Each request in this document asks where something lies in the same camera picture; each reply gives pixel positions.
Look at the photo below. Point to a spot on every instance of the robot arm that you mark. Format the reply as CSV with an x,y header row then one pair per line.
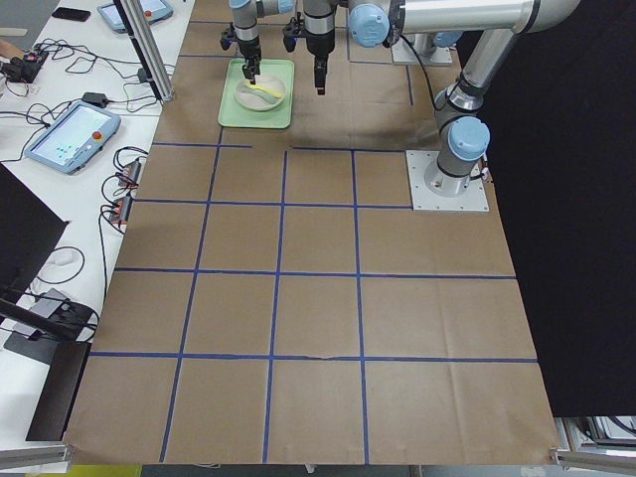
x,y
417,65
247,12

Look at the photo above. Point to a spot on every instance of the aluminium frame post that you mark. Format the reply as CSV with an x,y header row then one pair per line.
x,y
143,42

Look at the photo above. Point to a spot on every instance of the black smartphone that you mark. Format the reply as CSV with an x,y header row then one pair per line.
x,y
71,14

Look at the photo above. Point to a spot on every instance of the grey usb hub box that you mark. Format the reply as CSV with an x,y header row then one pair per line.
x,y
52,306

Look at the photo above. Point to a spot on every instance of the teal plastic spoon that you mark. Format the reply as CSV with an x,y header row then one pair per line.
x,y
258,99

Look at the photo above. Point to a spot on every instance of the white round plate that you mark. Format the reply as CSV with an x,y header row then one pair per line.
x,y
267,81

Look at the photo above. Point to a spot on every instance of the black power adapter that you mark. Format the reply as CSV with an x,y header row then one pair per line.
x,y
97,99

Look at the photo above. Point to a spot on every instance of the yellow plastic fork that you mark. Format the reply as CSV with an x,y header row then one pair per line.
x,y
262,90

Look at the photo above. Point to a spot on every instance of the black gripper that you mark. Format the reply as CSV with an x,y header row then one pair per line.
x,y
247,49
318,45

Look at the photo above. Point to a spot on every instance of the light green tray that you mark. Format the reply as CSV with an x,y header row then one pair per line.
x,y
232,114

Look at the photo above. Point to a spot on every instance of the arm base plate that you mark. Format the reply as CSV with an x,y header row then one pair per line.
x,y
433,191

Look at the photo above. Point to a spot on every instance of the black monitor stand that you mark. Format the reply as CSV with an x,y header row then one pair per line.
x,y
30,231

